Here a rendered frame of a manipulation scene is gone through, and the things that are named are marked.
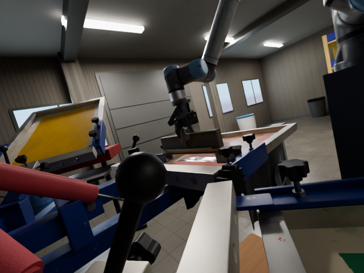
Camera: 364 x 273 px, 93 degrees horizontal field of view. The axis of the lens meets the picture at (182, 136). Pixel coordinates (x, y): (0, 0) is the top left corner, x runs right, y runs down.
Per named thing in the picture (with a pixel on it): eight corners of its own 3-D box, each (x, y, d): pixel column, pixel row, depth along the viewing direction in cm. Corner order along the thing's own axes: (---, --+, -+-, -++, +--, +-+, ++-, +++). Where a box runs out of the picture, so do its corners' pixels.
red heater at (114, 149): (80, 163, 191) (76, 153, 190) (122, 151, 200) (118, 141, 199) (50, 179, 132) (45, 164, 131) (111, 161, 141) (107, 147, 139)
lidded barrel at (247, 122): (246, 135, 640) (242, 115, 633) (262, 134, 590) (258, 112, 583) (236, 140, 603) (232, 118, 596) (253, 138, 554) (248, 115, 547)
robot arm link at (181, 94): (165, 95, 78) (178, 93, 83) (168, 105, 78) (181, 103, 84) (175, 90, 72) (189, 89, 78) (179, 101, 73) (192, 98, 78)
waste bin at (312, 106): (330, 114, 627) (326, 95, 620) (326, 116, 596) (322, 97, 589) (312, 116, 669) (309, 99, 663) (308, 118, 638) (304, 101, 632)
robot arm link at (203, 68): (209, 59, 74) (188, 69, 80) (197, 54, 65) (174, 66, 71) (213, 77, 75) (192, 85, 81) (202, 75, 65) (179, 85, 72)
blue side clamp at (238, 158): (256, 158, 72) (253, 143, 71) (268, 158, 68) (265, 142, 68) (214, 192, 52) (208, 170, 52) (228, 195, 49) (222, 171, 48)
